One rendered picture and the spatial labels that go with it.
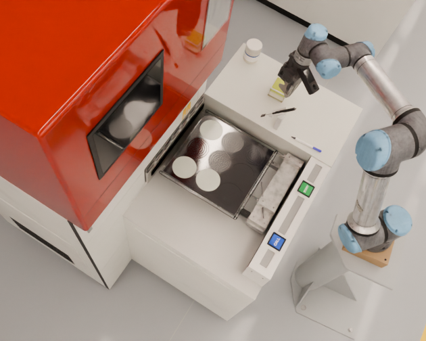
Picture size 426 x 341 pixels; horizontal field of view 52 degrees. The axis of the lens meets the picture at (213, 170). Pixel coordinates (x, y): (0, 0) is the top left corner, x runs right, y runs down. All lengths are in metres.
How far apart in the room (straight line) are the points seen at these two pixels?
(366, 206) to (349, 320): 1.30
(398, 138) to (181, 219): 0.90
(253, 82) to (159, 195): 0.65
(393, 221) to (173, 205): 0.86
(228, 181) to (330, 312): 1.21
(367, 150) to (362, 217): 0.30
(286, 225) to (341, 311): 1.11
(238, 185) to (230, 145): 0.19
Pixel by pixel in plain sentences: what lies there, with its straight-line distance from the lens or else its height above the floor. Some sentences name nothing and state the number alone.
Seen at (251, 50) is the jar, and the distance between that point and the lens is 2.00.
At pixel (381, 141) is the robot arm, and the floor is 1.48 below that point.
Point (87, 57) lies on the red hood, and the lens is 0.95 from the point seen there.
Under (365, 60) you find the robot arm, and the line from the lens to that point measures 1.64.
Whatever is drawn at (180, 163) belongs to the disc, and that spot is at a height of 0.90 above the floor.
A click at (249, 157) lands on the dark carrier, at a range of 1.89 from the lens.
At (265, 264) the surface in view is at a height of 0.96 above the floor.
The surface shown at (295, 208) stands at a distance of 1.78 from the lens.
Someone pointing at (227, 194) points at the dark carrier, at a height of 0.90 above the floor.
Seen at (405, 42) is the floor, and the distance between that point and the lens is 3.95.
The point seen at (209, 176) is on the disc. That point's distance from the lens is 1.82.
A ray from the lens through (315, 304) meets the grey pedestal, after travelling 2.71.
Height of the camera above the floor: 2.55
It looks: 64 degrees down
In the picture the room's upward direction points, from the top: 15 degrees clockwise
